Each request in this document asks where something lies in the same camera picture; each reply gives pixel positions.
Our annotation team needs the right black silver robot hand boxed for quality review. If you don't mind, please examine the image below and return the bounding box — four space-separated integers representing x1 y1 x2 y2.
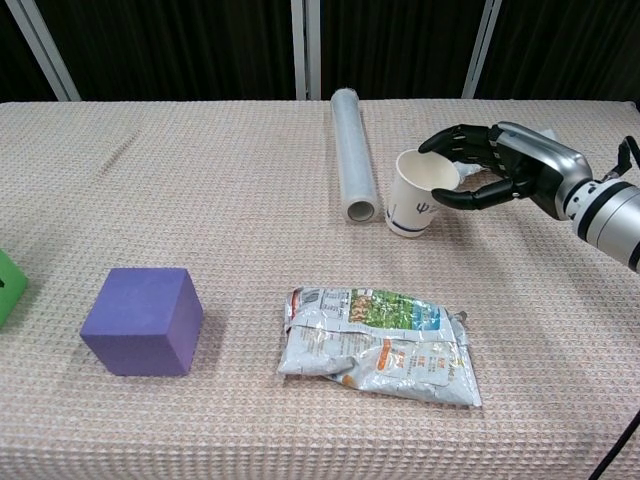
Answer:
417 121 595 221

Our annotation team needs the white paper cup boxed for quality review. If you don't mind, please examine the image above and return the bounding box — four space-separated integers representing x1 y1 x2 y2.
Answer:
384 148 462 239

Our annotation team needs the clear plastic wrap roll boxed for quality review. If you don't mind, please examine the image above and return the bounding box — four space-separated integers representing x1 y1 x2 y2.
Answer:
329 88 380 223

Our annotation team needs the pink woven tablecloth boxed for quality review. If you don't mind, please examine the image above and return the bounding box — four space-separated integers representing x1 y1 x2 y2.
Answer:
0 98 640 480

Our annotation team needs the black curtain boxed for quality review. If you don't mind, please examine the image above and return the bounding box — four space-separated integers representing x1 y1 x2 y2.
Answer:
0 0 640 114

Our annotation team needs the purple foam cube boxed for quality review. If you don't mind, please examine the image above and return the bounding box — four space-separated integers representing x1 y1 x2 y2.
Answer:
79 266 206 378

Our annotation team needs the green foam number cube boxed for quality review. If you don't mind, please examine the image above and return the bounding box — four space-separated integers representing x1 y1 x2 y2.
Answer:
0 248 30 332

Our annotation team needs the white frame post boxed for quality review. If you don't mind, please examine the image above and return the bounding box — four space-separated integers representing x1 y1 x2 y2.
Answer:
290 0 322 101
2 0 82 103
460 0 503 100

